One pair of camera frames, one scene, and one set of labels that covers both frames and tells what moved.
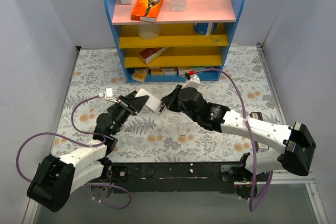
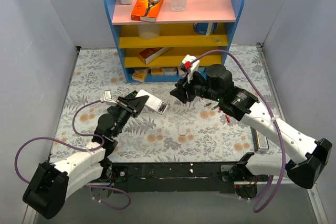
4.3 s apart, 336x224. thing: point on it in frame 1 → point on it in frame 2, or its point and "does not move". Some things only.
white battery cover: (182, 130) does not move
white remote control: (153, 103) does not move
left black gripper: (126, 106) does not move
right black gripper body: (171, 100) → (189, 87)
